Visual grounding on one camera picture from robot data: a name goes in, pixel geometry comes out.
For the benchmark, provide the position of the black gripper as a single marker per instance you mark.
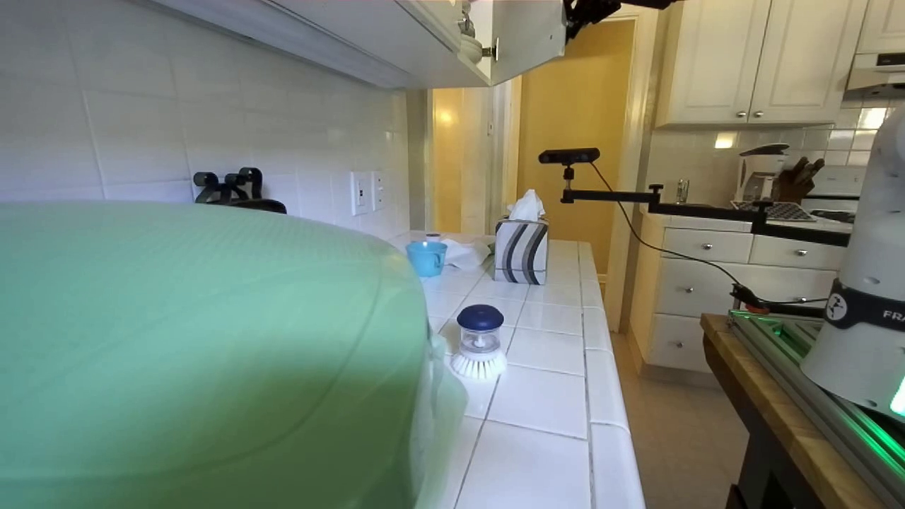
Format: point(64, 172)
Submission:
point(632, 3)

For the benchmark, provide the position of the white cabinet door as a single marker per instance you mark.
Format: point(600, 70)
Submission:
point(526, 37)

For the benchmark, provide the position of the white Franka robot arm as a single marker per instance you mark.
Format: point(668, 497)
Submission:
point(873, 256)

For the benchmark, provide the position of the white drawer base cabinet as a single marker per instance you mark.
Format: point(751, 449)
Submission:
point(696, 285)

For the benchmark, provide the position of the white tissue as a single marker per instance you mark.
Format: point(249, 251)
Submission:
point(526, 207)

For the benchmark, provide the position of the white countertop appliance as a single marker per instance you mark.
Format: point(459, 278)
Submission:
point(756, 179)

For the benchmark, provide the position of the striped tissue box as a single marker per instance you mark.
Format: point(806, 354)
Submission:
point(522, 252)

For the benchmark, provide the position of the wooden knife block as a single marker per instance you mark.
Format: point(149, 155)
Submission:
point(795, 183)

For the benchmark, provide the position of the white range hood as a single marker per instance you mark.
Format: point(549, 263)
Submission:
point(879, 71)

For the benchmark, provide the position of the dish brush with blue cap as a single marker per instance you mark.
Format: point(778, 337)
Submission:
point(480, 329)

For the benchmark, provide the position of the black clamp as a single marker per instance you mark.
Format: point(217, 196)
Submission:
point(794, 307)

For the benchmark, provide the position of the wooden table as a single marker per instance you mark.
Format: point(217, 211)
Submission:
point(772, 406)

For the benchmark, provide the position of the black stereo camera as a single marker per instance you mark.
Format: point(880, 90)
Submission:
point(570, 156)

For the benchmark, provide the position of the white panelled wall cabinet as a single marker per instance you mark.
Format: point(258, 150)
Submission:
point(754, 58)

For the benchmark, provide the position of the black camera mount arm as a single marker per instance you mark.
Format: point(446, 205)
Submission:
point(613, 196)

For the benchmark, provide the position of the white wall switch plate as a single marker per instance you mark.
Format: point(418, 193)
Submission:
point(377, 190)

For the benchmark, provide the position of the white GFCI wall outlet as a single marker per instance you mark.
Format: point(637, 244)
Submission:
point(358, 193)

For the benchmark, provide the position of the metal mounting rail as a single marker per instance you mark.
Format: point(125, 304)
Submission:
point(829, 413)

